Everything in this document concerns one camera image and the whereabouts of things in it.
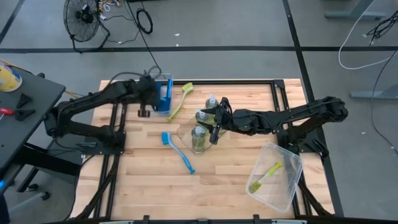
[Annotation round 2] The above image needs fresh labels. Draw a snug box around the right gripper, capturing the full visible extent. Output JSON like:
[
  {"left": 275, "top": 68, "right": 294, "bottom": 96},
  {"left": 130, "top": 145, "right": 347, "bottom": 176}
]
[{"left": 201, "top": 96, "right": 249, "bottom": 146}]

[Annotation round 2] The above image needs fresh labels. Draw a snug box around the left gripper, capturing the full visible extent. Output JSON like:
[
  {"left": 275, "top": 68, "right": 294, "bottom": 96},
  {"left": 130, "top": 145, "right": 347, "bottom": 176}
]
[{"left": 137, "top": 76, "right": 162, "bottom": 118}]

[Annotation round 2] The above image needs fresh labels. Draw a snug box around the clear yellow-green soap pump bottle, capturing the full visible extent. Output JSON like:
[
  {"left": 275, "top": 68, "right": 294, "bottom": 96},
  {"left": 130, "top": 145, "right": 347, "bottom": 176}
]
[
  {"left": 195, "top": 109, "right": 210, "bottom": 125},
  {"left": 205, "top": 93, "right": 220, "bottom": 111}
]

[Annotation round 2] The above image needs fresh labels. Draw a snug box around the soap bottle with method label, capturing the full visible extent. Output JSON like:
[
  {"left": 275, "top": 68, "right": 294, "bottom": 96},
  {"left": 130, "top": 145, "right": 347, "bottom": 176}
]
[{"left": 191, "top": 125, "right": 206, "bottom": 153}]

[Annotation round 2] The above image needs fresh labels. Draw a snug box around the blue dish brush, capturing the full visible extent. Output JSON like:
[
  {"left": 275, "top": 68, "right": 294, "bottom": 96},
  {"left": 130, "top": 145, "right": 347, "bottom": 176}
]
[{"left": 160, "top": 131, "right": 196, "bottom": 175}]

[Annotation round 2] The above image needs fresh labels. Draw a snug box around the yellow dish brush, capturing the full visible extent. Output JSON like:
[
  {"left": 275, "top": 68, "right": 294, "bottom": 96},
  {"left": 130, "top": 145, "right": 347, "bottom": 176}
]
[
  {"left": 248, "top": 161, "right": 284, "bottom": 194},
  {"left": 167, "top": 82, "right": 195, "bottom": 121}
]

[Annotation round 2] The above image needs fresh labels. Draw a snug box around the small clear plastic bin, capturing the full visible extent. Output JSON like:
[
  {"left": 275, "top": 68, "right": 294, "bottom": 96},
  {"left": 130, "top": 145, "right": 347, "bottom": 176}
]
[{"left": 146, "top": 73, "right": 174, "bottom": 116}]

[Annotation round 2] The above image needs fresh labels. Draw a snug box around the clear plastic tub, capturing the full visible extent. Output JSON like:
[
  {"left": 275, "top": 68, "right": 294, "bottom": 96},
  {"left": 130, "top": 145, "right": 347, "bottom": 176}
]
[{"left": 245, "top": 142, "right": 304, "bottom": 214}]

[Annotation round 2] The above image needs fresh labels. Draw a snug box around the black floor fan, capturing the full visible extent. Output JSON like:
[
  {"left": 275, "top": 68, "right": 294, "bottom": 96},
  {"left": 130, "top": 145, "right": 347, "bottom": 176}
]
[{"left": 63, "top": 0, "right": 111, "bottom": 54}]

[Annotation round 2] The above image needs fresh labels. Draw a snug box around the black side table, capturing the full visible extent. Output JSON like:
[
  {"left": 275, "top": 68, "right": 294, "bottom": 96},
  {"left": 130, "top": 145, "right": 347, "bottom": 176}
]
[{"left": 0, "top": 58, "right": 83, "bottom": 200}]

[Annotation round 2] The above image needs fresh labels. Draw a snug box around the black triangular part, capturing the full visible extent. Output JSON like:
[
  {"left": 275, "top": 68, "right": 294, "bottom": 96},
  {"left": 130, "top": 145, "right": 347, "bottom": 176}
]
[
  {"left": 15, "top": 92, "right": 34, "bottom": 109},
  {"left": 14, "top": 108, "right": 37, "bottom": 122}
]

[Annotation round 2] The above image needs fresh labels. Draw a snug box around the yellow round container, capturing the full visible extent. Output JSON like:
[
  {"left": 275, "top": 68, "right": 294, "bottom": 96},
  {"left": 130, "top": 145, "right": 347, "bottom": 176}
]
[{"left": 0, "top": 60, "right": 23, "bottom": 93}]

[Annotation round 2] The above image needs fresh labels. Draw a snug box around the grey desk foot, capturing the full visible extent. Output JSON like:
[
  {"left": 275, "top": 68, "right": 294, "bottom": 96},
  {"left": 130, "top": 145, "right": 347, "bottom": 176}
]
[{"left": 349, "top": 83, "right": 398, "bottom": 100}]

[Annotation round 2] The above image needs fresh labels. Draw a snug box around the grey desk leg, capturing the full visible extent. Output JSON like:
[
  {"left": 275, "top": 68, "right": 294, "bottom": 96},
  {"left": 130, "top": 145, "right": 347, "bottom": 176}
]
[{"left": 325, "top": 0, "right": 388, "bottom": 19}]

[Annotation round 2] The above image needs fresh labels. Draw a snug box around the clear handled caddy bin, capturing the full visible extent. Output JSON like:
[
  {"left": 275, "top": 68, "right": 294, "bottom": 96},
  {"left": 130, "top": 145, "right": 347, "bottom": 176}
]
[{"left": 176, "top": 107, "right": 234, "bottom": 156}]

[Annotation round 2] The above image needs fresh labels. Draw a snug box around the black aluminium table frame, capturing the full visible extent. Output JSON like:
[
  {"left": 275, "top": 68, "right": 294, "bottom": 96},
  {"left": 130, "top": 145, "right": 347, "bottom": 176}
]
[{"left": 70, "top": 79, "right": 343, "bottom": 224}]

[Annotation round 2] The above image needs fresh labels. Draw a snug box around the long black floor cable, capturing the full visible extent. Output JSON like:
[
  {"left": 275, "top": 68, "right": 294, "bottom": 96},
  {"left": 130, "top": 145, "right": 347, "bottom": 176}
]
[{"left": 124, "top": 0, "right": 164, "bottom": 75}]

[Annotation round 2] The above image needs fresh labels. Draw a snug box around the yellow floor cable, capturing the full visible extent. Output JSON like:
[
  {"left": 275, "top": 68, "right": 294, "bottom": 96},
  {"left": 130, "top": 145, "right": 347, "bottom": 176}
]
[{"left": 63, "top": 88, "right": 85, "bottom": 101}]

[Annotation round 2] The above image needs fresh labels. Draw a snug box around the coiled black cable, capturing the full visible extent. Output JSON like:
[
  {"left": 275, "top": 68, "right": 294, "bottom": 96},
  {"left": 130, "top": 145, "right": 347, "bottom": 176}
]
[{"left": 136, "top": 7, "right": 154, "bottom": 35}]

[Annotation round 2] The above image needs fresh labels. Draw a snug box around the red handled screwdriver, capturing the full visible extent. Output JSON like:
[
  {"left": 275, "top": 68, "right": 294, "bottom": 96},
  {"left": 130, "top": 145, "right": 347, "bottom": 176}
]
[{"left": 0, "top": 107, "right": 15, "bottom": 121}]

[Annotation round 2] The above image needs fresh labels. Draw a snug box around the white floor cable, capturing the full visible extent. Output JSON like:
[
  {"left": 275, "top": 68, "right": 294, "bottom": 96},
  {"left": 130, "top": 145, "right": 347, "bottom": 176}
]
[{"left": 338, "top": 0, "right": 398, "bottom": 71}]

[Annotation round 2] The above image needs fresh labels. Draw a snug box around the black cable bundle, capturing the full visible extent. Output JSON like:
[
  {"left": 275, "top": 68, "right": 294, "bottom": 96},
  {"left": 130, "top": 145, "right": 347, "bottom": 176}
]
[{"left": 366, "top": 9, "right": 398, "bottom": 156}]

